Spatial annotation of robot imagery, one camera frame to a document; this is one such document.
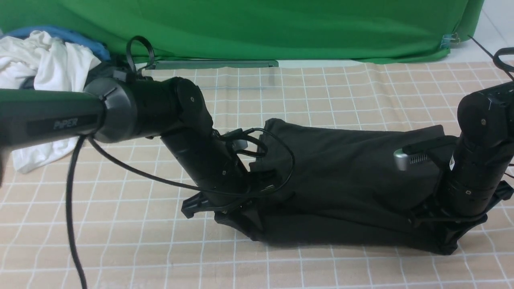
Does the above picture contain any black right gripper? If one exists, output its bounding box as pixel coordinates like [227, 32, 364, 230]
[408, 135, 513, 241]

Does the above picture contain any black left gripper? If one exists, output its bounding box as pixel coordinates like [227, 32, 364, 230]
[160, 128, 277, 218]

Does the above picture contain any dark gray long-sleeved shirt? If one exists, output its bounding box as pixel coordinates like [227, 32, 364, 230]
[215, 118, 457, 255]

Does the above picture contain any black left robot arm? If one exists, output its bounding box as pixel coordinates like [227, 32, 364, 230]
[0, 77, 280, 218]

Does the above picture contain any dark teal crumpled shirt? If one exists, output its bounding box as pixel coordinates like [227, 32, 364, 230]
[84, 57, 130, 87]

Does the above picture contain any blue crumpled shirt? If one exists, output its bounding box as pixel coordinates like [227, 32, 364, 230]
[1, 25, 111, 61]

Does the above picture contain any white crumpled shirt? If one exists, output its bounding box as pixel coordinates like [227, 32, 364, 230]
[0, 31, 101, 174]

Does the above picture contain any beige grid tablecloth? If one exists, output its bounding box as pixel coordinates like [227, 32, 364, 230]
[0, 61, 513, 289]

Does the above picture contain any blue binder clip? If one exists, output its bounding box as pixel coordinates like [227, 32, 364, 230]
[439, 33, 461, 49]

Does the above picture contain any green backdrop cloth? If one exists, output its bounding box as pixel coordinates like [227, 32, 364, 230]
[0, 0, 483, 64]

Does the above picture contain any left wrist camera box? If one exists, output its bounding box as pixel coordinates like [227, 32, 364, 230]
[220, 128, 268, 159]

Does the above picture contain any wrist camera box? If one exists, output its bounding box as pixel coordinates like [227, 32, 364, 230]
[394, 136, 458, 171]
[220, 128, 268, 159]

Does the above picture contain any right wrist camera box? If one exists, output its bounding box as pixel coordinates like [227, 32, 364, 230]
[394, 136, 458, 171]

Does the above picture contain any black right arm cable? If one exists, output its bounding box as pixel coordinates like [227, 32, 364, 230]
[468, 35, 514, 81]

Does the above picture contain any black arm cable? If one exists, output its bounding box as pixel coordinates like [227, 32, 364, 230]
[468, 35, 514, 81]
[65, 35, 296, 289]

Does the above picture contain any gray metal rail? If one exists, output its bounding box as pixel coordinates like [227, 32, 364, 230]
[150, 60, 279, 70]

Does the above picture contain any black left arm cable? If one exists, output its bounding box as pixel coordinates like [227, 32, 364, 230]
[65, 35, 296, 289]

